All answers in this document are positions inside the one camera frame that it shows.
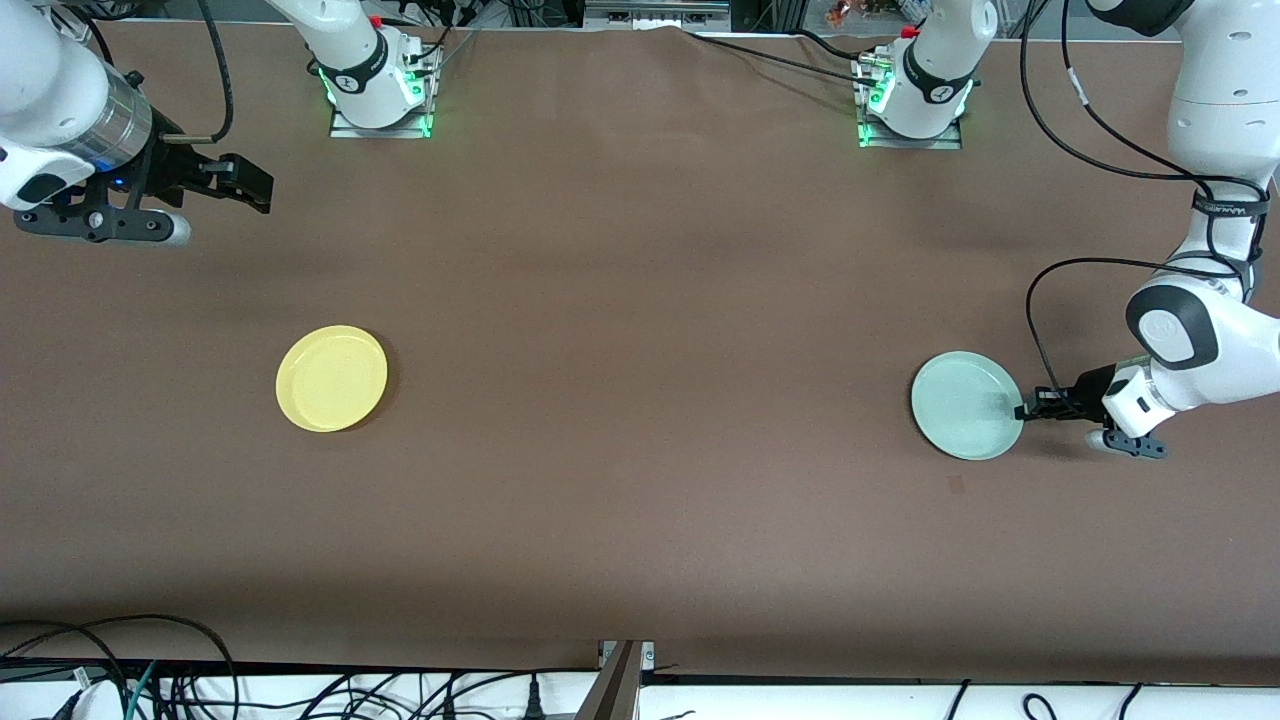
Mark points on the yellow round plate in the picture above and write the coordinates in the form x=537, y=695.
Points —
x=330, y=378

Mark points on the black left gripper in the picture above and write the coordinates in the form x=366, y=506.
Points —
x=1090, y=385

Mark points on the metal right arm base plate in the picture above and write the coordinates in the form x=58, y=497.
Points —
x=385, y=128

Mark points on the white lower bench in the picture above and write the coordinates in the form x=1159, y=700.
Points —
x=300, y=705

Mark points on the table cover sheet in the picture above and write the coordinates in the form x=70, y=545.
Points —
x=640, y=400

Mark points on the pale green round plate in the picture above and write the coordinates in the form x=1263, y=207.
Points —
x=960, y=405

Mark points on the silver metal frame bar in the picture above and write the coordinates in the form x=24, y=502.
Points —
x=655, y=12

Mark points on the grey metal frame profile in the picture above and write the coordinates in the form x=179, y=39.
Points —
x=612, y=685

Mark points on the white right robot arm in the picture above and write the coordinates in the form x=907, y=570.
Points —
x=50, y=90

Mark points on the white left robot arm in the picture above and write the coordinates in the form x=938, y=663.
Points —
x=1225, y=100

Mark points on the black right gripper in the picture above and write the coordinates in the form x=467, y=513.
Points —
x=170, y=165

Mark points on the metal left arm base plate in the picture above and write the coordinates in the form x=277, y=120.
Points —
x=905, y=142

